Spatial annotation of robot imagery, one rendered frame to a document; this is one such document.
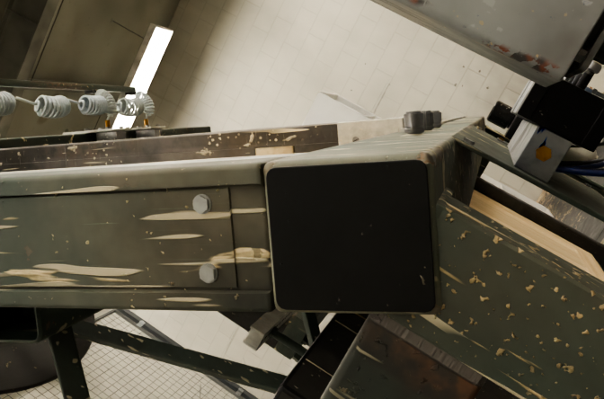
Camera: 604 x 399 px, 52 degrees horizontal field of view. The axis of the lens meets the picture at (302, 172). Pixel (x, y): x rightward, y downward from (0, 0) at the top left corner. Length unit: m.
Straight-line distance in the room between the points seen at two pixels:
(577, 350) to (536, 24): 0.20
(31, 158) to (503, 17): 1.26
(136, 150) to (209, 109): 5.52
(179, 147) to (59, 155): 0.30
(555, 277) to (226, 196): 0.23
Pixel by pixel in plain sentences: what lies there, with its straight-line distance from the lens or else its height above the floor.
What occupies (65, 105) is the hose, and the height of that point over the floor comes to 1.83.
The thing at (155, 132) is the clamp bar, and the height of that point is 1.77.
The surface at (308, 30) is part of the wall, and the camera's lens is 6.52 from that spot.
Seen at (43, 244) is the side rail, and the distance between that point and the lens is 0.55.
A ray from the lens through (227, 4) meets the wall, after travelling 6.88.
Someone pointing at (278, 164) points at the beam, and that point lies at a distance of 0.43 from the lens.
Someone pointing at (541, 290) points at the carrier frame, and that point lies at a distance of 0.42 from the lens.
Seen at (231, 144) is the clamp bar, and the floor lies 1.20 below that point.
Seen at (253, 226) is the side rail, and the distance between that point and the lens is 0.45.
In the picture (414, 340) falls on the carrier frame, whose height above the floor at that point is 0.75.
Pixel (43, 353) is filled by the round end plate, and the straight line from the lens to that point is 1.99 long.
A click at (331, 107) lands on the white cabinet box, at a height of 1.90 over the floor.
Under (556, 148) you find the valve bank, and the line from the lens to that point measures 0.69.
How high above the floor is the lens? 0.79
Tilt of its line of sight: 12 degrees up
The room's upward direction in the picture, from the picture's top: 60 degrees counter-clockwise
